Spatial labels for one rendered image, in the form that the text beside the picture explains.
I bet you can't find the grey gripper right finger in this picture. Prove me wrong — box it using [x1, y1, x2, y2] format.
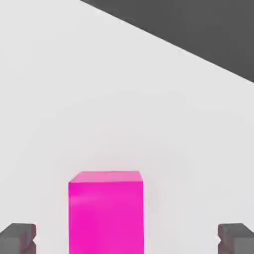
[217, 223, 254, 254]

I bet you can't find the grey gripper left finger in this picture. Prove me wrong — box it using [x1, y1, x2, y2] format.
[0, 223, 37, 254]

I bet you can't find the small magenta cube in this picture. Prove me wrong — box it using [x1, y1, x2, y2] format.
[67, 170, 144, 254]

